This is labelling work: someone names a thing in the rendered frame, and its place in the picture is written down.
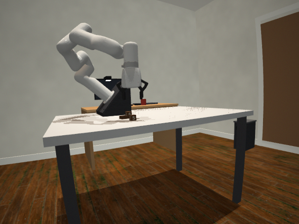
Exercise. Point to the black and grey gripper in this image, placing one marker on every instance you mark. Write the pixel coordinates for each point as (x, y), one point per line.
(131, 78)

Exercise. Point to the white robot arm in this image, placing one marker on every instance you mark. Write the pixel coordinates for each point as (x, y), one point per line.
(81, 63)

